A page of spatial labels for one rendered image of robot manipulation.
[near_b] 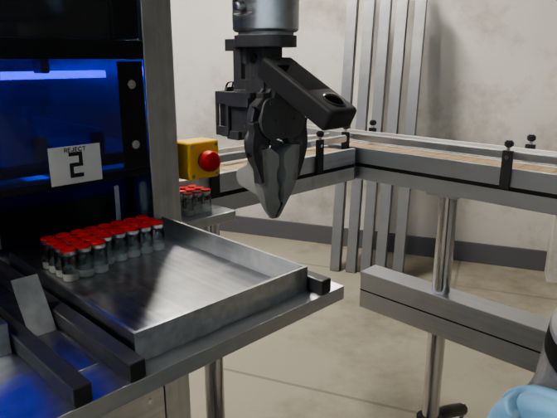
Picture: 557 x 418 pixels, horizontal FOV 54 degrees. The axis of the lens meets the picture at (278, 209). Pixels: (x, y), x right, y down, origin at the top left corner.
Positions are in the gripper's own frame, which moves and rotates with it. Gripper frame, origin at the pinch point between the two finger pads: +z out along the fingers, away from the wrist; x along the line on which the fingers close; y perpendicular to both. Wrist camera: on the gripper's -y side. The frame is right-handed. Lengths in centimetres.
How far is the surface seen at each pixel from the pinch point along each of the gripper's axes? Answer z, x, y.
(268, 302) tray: 11.9, 1.3, 0.4
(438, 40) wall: -28, -245, 117
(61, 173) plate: -0.2, 9.7, 37.8
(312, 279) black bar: 10.9, -6.1, -0.3
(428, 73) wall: -10, -244, 120
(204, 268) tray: 12.4, -0.8, 16.3
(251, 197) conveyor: 15, -40, 49
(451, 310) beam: 48, -84, 17
